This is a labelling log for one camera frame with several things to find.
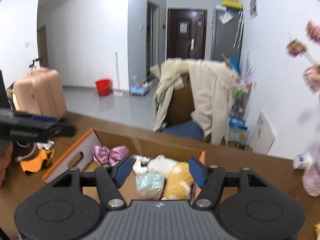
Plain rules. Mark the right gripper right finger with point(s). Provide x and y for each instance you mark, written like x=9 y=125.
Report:
x=211 y=180

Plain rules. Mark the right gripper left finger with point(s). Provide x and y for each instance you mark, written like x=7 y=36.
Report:
x=108 y=179

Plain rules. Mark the pink satin bow scrunchie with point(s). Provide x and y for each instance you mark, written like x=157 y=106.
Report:
x=109 y=156

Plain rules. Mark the red cardboard box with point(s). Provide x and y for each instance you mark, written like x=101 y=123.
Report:
x=80 y=156

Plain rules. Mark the white tissue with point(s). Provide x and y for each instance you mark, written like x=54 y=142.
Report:
x=140 y=165

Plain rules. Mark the white yellow alpaca plush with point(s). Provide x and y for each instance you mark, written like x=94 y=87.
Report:
x=178 y=180

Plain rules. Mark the iridescent plastic bag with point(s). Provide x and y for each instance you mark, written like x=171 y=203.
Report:
x=150 y=186

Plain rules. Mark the person left hand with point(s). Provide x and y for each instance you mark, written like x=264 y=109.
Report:
x=5 y=161

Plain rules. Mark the pink hard suitcase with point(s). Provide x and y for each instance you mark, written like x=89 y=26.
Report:
x=40 y=92

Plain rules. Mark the blue seat cushion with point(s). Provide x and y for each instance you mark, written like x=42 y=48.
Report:
x=190 y=130

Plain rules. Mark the brown chair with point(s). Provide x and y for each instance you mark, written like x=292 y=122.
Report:
x=181 y=104

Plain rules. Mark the small blue stool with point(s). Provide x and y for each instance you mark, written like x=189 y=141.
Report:
x=139 y=88

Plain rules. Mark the red bucket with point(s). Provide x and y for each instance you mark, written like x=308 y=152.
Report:
x=103 y=87

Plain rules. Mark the beige jacket on chair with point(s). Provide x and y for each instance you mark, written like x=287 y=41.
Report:
x=213 y=85

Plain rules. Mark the pink textured vase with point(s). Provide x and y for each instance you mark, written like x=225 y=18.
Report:
x=310 y=178

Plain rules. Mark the dark brown entrance door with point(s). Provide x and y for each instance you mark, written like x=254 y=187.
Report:
x=186 y=35

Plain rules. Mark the grey refrigerator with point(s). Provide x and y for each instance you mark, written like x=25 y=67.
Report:
x=228 y=23

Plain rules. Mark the yellow box on refrigerator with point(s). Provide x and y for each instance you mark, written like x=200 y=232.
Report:
x=232 y=4

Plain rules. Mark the white flat box by wall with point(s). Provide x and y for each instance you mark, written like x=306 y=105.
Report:
x=263 y=135

